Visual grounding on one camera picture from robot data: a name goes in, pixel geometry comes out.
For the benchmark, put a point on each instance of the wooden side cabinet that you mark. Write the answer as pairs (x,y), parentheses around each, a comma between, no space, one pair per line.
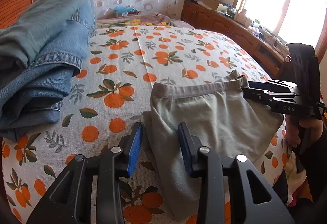
(278,66)

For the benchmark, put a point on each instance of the wooden framed window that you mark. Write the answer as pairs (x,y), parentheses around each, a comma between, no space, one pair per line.
(289,21)

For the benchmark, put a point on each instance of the blue item in box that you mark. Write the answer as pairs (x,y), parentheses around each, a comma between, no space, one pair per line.
(121,11)

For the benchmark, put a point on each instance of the grey-green pants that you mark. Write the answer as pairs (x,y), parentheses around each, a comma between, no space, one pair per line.
(219,115)

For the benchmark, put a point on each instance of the cardboard box on cabinet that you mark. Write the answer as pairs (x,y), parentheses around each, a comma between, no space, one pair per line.
(215,5)

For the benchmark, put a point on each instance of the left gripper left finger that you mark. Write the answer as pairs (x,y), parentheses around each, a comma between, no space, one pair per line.
(68,199)

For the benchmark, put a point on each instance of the white plastic jug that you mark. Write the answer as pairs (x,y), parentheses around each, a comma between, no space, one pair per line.
(240,16)

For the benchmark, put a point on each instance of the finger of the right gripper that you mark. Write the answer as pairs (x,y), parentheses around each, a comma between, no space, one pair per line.
(277,102)
(274,86)

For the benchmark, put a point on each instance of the black sleeve right forearm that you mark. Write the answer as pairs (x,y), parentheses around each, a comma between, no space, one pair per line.
(314,162)

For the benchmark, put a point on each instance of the person's right hand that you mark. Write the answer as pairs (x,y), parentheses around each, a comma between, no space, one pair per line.
(292,131)

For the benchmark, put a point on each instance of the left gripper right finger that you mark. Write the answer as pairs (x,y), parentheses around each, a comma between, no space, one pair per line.
(252,199)

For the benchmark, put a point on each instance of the folded blue jeans stack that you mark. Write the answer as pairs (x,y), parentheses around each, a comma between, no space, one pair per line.
(40,53)

